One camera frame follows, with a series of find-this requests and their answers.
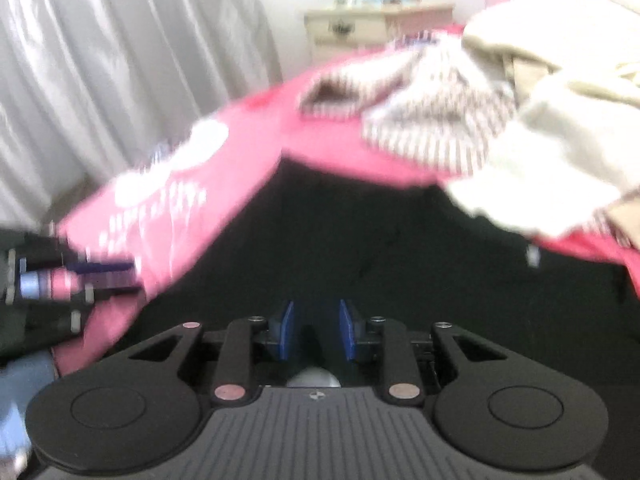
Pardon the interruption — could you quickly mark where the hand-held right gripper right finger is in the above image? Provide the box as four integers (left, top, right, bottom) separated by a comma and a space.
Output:
339, 299, 508, 405

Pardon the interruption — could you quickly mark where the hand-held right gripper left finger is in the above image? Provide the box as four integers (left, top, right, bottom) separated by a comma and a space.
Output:
127, 300, 301, 407

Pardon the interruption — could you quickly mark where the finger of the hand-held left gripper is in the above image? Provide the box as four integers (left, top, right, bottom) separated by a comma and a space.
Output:
75, 283, 144, 307
62, 258, 137, 276

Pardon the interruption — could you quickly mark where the black garment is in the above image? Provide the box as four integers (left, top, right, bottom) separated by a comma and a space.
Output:
97, 155, 640, 396

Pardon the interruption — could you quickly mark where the pink floral blanket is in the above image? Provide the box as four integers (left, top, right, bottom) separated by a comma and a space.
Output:
52, 22, 640, 378

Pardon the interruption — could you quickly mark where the grey curtain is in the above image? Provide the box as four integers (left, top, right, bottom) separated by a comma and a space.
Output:
0, 0, 284, 233

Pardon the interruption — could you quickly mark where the beige checked knit sweater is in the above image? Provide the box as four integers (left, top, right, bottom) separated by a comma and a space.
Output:
299, 34, 517, 177

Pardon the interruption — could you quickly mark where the cream white garment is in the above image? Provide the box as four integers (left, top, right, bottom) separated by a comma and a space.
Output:
444, 6, 640, 243

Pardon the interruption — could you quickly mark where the cream dresser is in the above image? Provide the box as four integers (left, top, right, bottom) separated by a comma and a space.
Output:
303, 2, 457, 65

